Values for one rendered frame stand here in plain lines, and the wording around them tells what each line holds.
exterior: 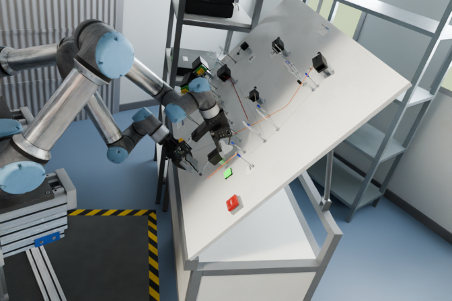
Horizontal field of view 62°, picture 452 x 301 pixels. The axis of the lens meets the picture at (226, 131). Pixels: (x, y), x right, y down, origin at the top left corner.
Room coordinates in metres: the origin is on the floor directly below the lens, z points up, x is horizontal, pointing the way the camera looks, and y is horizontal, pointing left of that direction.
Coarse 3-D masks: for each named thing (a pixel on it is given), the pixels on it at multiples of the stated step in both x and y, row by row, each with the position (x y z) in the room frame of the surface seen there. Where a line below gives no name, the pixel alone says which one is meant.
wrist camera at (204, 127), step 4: (200, 124) 1.32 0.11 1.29; (204, 124) 1.30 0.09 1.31; (208, 124) 1.28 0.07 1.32; (212, 124) 1.29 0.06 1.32; (196, 128) 1.32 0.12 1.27; (200, 128) 1.30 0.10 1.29; (204, 128) 1.28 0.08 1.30; (208, 128) 1.29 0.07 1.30; (192, 132) 1.31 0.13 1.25; (196, 132) 1.29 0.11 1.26; (200, 132) 1.28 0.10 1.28; (204, 132) 1.28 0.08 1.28; (192, 136) 1.29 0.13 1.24; (196, 136) 1.28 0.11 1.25; (200, 136) 1.28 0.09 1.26; (196, 140) 1.28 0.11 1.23
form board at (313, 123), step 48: (288, 0) 2.25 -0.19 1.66; (288, 48) 1.82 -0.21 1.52; (336, 48) 1.57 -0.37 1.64; (240, 96) 1.73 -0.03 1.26; (288, 96) 1.49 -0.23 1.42; (336, 96) 1.32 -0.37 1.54; (384, 96) 1.18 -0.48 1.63; (192, 144) 1.64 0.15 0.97; (240, 144) 1.41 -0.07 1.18; (288, 144) 1.24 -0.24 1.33; (336, 144) 1.13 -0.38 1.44; (192, 192) 1.32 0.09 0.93; (240, 192) 1.16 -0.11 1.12; (192, 240) 1.07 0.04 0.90
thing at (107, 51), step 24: (96, 24) 1.03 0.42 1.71; (96, 48) 0.93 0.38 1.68; (120, 48) 0.97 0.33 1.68; (72, 72) 0.93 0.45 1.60; (96, 72) 0.92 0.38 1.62; (120, 72) 0.96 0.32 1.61; (72, 96) 0.89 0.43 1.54; (48, 120) 0.85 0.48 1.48; (72, 120) 0.89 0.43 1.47; (0, 144) 0.83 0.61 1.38; (24, 144) 0.80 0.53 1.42; (48, 144) 0.84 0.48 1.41; (0, 168) 0.75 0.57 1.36; (24, 168) 0.76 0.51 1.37; (24, 192) 0.77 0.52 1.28
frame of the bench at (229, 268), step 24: (168, 192) 2.11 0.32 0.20; (288, 192) 1.63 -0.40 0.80; (312, 240) 1.32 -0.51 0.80; (216, 264) 1.06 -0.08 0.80; (240, 264) 1.09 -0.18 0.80; (264, 264) 1.12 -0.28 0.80; (288, 264) 1.14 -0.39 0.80; (312, 264) 1.17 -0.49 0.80; (192, 288) 1.01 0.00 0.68; (312, 288) 1.18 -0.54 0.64
